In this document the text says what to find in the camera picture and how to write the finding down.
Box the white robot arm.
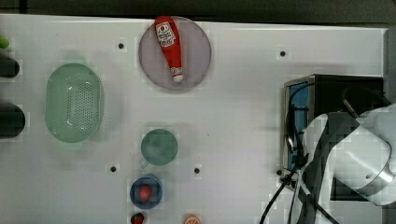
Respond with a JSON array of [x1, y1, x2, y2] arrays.
[[290, 105, 395, 224]]

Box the black steel toaster oven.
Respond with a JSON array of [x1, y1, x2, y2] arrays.
[[284, 75, 390, 201]]

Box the green cup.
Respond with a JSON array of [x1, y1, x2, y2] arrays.
[[141, 129, 178, 169]]

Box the blue bowl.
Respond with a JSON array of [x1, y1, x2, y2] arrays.
[[130, 175, 163, 210]]

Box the red ketchup bottle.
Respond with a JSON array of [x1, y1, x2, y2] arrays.
[[154, 16, 184, 83]]

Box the red ball toy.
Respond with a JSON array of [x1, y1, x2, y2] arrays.
[[138, 185, 152, 202]]

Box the orange slice toy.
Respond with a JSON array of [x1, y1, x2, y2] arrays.
[[183, 214, 201, 224]]

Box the strawberry toy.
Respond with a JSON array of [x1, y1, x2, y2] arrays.
[[131, 213, 145, 224]]

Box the green perforated basket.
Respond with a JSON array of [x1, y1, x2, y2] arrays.
[[45, 63, 104, 143]]

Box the black cylinder lower left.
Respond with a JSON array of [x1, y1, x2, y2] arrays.
[[0, 104, 26, 139]]

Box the black cylinder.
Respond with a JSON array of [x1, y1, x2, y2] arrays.
[[0, 55, 20, 78], [0, 104, 26, 139]]

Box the black cylinder upper left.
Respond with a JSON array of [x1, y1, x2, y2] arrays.
[[0, 55, 20, 78]]

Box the green object at edge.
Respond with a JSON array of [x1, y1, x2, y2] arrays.
[[0, 36, 9, 49]]

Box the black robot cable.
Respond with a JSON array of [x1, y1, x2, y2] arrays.
[[259, 81, 391, 224]]

